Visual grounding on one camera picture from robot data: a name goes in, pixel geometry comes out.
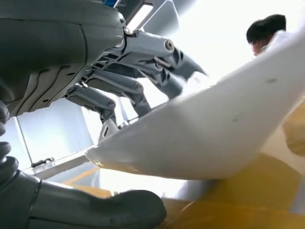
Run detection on person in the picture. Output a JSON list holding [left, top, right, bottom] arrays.
[[246, 14, 290, 61]]

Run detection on ceiling light panel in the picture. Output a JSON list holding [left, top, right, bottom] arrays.
[[126, 2, 154, 31]]

